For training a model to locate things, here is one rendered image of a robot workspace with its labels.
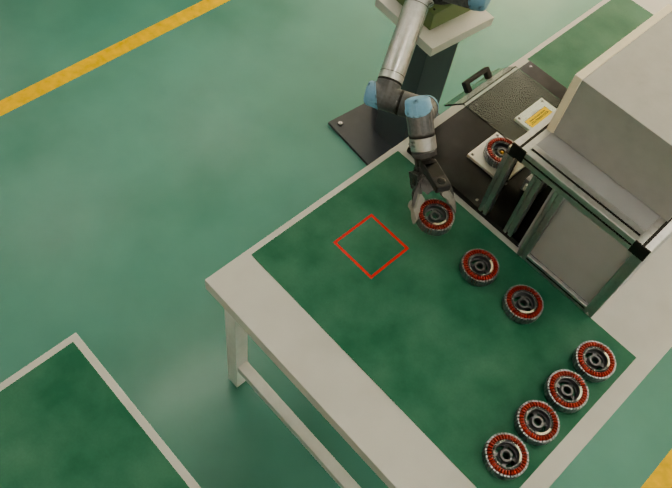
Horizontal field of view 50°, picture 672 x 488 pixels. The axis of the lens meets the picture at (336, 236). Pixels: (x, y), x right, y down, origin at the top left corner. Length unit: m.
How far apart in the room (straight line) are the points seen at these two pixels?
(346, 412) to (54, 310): 1.40
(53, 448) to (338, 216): 0.99
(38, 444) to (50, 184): 1.54
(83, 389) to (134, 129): 1.66
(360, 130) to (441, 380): 1.66
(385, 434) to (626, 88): 1.05
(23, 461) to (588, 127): 1.60
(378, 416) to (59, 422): 0.79
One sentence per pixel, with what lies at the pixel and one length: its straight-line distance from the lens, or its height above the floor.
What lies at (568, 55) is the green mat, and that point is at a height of 0.75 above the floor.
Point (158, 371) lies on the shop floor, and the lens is 2.76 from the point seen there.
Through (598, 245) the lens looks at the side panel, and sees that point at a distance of 2.03.
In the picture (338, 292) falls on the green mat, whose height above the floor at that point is 0.75.
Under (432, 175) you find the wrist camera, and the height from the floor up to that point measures 0.96.
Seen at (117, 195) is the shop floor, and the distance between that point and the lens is 3.16.
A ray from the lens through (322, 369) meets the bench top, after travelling 1.94.
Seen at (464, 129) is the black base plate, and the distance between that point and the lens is 2.45.
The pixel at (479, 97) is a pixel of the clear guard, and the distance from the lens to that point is 2.13.
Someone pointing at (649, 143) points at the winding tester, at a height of 1.28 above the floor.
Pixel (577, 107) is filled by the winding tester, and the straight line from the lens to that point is 1.96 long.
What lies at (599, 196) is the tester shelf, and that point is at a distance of 1.97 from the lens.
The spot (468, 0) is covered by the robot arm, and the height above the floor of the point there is 1.17.
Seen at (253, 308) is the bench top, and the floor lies 0.75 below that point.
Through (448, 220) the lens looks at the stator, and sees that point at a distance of 2.12.
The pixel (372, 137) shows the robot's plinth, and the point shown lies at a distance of 3.35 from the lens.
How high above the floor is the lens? 2.54
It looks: 57 degrees down
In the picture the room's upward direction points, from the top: 11 degrees clockwise
